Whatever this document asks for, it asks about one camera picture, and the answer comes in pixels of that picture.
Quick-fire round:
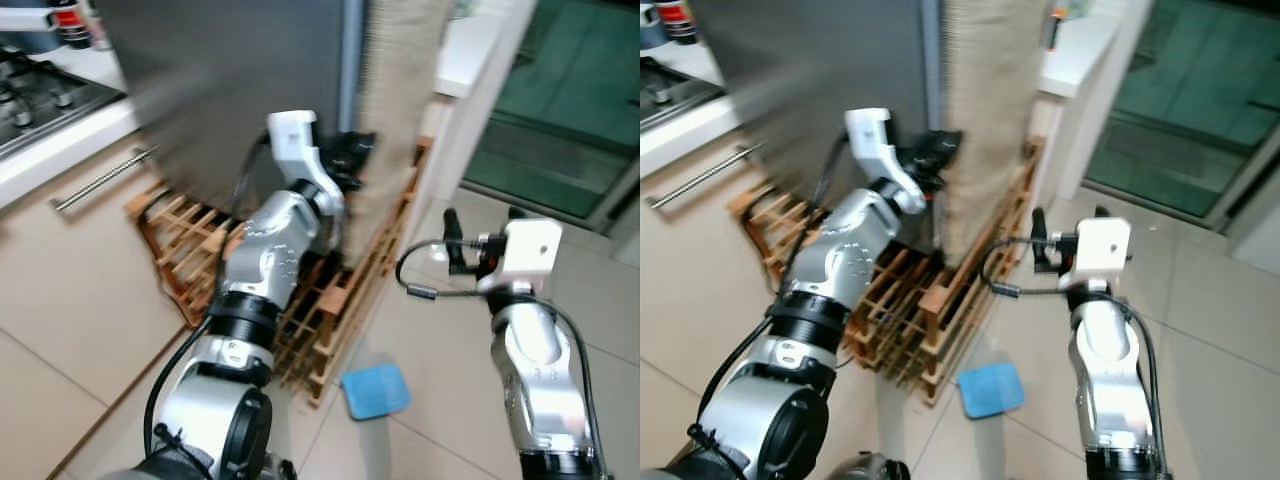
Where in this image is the beige burlap cloth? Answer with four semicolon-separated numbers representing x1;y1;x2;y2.
343;0;458;269
938;0;1053;269

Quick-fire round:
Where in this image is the green glass door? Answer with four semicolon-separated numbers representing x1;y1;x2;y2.
1083;0;1280;229
458;0;641;233

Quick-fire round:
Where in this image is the wooden wine rack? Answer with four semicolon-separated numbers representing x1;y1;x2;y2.
124;138;433;408
727;138;1048;408

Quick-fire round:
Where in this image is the white side counter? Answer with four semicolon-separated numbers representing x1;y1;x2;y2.
1038;0;1128;99
434;0;523;99

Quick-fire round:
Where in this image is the blue sponge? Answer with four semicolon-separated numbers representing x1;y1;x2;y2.
339;362;412;422
956;361;1027;420

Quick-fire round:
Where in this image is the black gas stove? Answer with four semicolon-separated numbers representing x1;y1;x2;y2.
640;55;727;131
0;45;128;161

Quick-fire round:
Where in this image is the dark bottle with red label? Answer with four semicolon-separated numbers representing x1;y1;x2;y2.
654;0;699;45
54;0;93;50

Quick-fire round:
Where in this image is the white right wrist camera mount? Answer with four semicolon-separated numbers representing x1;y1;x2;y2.
496;218;564;293
1071;216;1133;291

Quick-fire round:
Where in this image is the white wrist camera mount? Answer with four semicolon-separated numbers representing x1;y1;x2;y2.
1071;216;1133;291
845;107;927;216
496;218;564;293
266;110;347;203

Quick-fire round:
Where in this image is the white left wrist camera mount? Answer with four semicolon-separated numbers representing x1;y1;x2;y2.
266;110;347;203
845;107;927;216

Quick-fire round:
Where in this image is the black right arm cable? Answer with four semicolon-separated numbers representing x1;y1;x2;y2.
979;236;1077;299
395;237;501;302

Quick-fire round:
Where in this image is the metal cabinet bar handle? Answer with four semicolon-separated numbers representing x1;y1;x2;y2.
50;146;159;214
647;142;767;210

